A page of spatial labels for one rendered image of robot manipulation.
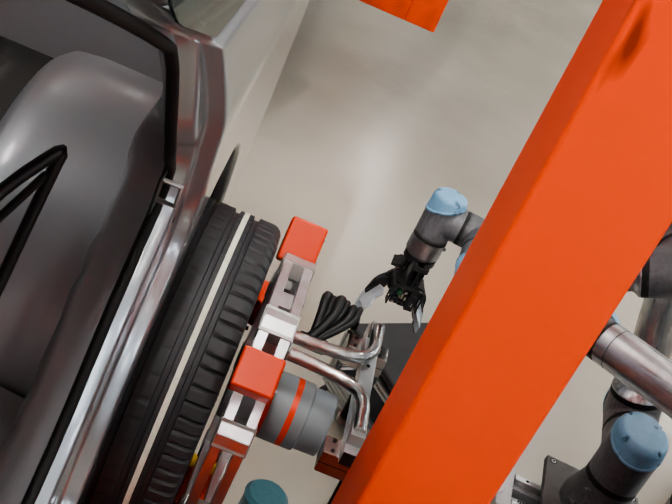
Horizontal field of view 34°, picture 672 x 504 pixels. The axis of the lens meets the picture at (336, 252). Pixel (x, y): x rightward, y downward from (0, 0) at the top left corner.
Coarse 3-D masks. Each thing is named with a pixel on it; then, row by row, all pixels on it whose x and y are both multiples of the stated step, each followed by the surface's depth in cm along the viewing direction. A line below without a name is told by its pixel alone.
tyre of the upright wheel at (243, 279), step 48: (192, 240) 196; (240, 240) 200; (192, 288) 189; (240, 288) 192; (240, 336) 189; (144, 384) 184; (192, 384) 185; (144, 432) 186; (192, 432) 185; (96, 480) 192; (144, 480) 190
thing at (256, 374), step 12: (252, 348) 184; (240, 360) 184; (252, 360) 184; (264, 360) 184; (276, 360) 185; (240, 372) 183; (252, 372) 184; (264, 372) 184; (276, 372) 184; (228, 384) 187; (240, 384) 183; (252, 384) 183; (264, 384) 184; (276, 384) 184; (252, 396) 188; (264, 396) 183
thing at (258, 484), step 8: (256, 480) 216; (264, 480) 217; (248, 488) 214; (256, 488) 214; (264, 488) 215; (272, 488) 216; (280, 488) 217; (248, 496) 212; (256, 496) 213; (264, 496) 213; (272, 496) 214; (280, 496) 215
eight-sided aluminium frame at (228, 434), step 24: (288, 264) 211; (312, 264) 214; (288, 288) 232; (264, 312) 196; (288, 312) 198; (264, 336) 194; (288, 336) 195; (216, 432) 190; (240, 432) 190; (216, 456) 192; (240, 456) 191; (192, 480) 227; (216, 480) 229
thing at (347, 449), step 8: (368, 328) 230; (368, 344) 225; (376, 360) 222; (360, 368) 217; (368, 368) 218; (360, 376) 215; (368, 376) 216; (368, 384) 214; (368, 392) 212; (352, 400) 210; (352, 408) 206; (352, 416) 204; (344, 432) 203; (344, 440) 199; (344, 448) 196; (352, 448) 197; (360, 448) 198; (344, 456) 196; (352, 456) 195; (344, 464) 196
